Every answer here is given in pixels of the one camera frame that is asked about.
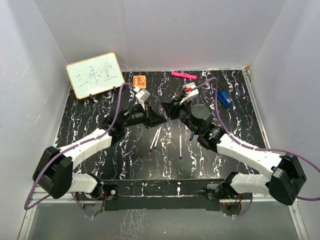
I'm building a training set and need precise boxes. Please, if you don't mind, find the blue stapler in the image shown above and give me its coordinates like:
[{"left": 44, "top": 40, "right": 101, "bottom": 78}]
[{"left": 213, "top": 87, "right": 232, "bottom": 108}]

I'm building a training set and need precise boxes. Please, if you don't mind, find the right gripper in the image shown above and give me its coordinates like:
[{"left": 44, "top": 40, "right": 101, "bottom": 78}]
[{"left": 161, "top": 95, "right": 200, "bottom": 136}]

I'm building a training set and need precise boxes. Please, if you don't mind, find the orange card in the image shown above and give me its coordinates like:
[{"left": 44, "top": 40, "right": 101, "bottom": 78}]
[{"left": 132, "top": 75, "right": 147, "bottom": 89}]

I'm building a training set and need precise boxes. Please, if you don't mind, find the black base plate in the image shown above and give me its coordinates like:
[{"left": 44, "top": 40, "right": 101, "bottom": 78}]
[{"left": 103, "top": 179, "right": 221, "bottom": 212}]

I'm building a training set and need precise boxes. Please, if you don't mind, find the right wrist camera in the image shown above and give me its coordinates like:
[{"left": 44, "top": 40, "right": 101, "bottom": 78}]
[{"left": 180, "top": 82, "right": 199, "bottom": 105}]

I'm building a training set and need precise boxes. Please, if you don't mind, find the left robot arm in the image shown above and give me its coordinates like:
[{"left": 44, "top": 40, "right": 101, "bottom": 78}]
[{"left": 32, "top": 104, "right": 167, "bottom": 200}]

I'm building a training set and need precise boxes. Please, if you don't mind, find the white pen blue end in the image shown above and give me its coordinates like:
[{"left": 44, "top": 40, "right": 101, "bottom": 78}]
[{"left": 179, "top": 134, "right": 183, "bottom": 160}]

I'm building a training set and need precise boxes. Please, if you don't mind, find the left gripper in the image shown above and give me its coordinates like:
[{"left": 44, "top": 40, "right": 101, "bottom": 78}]
[{"left": 121, "top": 101, "right": 167, "bottom": 129}]

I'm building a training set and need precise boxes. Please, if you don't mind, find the aluminium rail frame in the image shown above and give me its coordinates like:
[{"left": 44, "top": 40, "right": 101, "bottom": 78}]
[{"left": 18, "top": 67, "right": 310, "bottom": 240}]

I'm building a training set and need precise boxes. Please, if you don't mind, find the small whiteboard wooden frame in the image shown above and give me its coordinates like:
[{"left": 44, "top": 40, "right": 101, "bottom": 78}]
[{"left": 65, "top": 52, "right": 125, "bottom": 100}]

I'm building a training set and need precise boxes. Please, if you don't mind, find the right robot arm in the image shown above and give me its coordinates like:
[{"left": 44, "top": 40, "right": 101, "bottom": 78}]
[{"left": 161, "top": 99, "right": 307, "bottom": 206}]

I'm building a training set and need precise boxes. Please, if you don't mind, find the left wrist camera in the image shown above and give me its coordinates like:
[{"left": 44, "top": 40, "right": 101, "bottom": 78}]
[{"left": 135, "top": 88, "right": 150, "bottom": 105}]

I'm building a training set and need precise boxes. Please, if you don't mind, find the white pen red end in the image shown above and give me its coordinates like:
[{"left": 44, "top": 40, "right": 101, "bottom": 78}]
[{"left": 149, "top": 128, "right": 160, "bottom": 152}]

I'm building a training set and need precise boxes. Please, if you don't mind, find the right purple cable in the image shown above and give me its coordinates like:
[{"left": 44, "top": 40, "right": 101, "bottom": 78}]
[{"left": 192, "top": 76, "right": 320, "bottom": 218}]

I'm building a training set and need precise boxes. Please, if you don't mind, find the white pen green end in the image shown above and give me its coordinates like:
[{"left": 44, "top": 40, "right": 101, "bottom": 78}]
[{"left": 154, "top": 126, "right": 162, "bottom": 149}]

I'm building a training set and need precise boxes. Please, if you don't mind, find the pink plastic clip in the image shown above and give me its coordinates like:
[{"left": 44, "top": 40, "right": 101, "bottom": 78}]
[{"left": 171, "top": 71, "right": 197, "bottom": 80}]

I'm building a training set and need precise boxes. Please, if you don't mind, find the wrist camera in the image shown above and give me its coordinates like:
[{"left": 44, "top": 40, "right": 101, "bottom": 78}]
[
  {"left": 135, "top": 88, "right": 150, "bottom": 105},
  {"left": 180, "top": 82, "right": 199, "bottom": 105}
]

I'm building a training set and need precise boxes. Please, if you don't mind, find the blue pen cap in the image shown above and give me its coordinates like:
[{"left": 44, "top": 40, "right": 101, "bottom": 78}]
[{"left": 189, "top": 132, "right": 195, "bottom": 141}]

